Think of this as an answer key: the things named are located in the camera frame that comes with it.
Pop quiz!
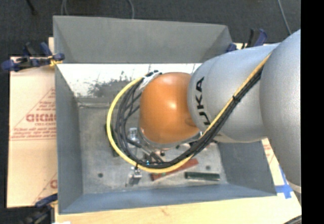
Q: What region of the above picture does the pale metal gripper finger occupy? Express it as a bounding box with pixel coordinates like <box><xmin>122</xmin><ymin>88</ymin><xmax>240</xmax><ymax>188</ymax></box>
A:
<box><xmin>125</xmin><ymin>166</ymin><xmax>143</xmax><ymax>187</ymax></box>

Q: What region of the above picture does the red-brown flat block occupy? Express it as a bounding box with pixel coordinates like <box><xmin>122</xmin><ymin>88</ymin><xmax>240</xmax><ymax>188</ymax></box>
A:
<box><xmin>150</xmin><ymin>158</ymin><xmax>199</xmax><ymax>182</ymax></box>

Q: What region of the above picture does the grey metal bin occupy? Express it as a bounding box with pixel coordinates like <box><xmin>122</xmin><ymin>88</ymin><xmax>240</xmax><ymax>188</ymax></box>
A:
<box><xmin>52</xmin><ymin>15</ymin><xmax>277</xmax><ymax>215</ymax></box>

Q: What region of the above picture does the brown cardboard board red print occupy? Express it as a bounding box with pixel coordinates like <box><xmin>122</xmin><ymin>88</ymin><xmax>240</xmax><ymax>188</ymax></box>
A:
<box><xmin>6</xmin><ymin>56</ymin><xmax>292</xmax><ymax>209</ymax></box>

